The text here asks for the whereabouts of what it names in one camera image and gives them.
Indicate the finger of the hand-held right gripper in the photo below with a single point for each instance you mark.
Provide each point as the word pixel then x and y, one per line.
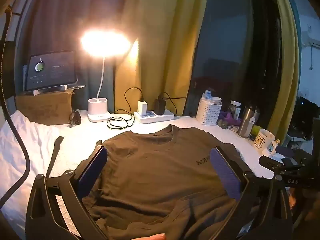
pixel 272 163

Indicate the white charger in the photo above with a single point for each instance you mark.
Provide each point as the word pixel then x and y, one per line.
pixel 142 108

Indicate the grey fuzzy object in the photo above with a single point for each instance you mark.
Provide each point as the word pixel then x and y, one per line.
pixel 223 124

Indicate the steel bottle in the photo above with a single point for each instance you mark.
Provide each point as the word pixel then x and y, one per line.
pixel 246 122

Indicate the black device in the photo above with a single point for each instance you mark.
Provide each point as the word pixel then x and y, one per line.
pixel 305 115

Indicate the purple cloth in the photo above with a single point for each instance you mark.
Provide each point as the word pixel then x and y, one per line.
pixel 228 118

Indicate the blue white packet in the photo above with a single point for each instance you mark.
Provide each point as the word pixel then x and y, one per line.
pixel 207 95

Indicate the white cloth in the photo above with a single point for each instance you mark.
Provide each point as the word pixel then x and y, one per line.
pixel 15 150

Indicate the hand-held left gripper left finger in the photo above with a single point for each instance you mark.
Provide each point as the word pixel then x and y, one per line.
pixel 93 171

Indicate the white plastic basket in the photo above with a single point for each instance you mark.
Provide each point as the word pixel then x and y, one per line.
pixel 207 113

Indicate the brown cardboard box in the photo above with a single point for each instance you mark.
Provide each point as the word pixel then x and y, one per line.
pixel 42 107

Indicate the brown t-shirt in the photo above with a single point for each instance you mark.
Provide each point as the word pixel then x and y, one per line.
pixel 155 175

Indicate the yellow green object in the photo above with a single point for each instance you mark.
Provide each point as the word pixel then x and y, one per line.
pixel 255 130

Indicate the yellow curtain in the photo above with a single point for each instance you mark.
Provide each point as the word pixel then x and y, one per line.
pixel 287 42
pixel 162 42

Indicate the jar with white lid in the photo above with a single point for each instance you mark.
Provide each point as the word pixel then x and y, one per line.
pixel 235 110

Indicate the white desk lamp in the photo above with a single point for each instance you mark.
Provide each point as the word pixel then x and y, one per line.
pixel 98 110

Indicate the white mug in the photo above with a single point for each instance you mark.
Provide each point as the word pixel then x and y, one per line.
pixel 262 140

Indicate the white power strip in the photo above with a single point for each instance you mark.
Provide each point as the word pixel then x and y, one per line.
pixel 160 117

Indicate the black charger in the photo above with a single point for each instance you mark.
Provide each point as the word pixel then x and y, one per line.
pixel 160 106

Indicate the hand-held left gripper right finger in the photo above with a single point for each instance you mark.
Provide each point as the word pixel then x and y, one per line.
pixel 225 173

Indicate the black tablet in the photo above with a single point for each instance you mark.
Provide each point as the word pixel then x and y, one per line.
pixel 50 72

